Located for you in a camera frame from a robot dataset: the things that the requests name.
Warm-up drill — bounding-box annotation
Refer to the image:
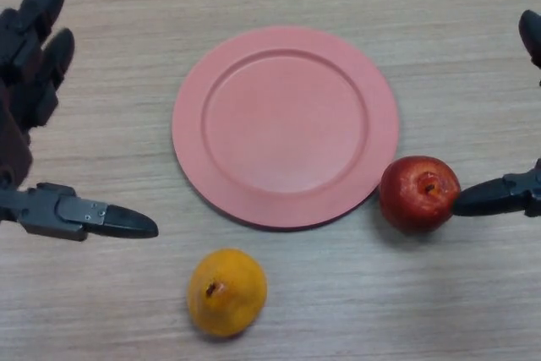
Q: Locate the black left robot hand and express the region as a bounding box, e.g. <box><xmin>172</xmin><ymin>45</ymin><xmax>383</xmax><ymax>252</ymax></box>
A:
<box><xmin>0</xmin><ymin>0</ymin><xmax>160</xmax><ymax>248</ymax></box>

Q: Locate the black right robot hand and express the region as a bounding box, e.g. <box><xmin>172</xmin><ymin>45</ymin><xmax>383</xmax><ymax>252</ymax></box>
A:
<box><xmin>452</xmin><ymin>0</ymin><xmax>541</xmax><ymax>218</ymax></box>

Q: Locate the red apple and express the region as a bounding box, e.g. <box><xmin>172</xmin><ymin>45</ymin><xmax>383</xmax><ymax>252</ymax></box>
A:
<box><xmin>379</xmin><ymin>156</ymin><xmax>462</xmax><ymax>235</ymax></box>

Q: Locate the pink round plate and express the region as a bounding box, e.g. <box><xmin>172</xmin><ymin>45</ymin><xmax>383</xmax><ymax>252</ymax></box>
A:
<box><xmin>171</xmin><ymin>25</ymin><xmax>401</xmax><ymax>232</ymax></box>

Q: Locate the yellow pear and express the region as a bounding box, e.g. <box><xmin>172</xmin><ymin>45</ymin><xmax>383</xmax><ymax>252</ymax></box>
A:
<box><xmin>186</xmin><ymin>249</ymin><xmax>269</xmax><ymax>339</ymax></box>

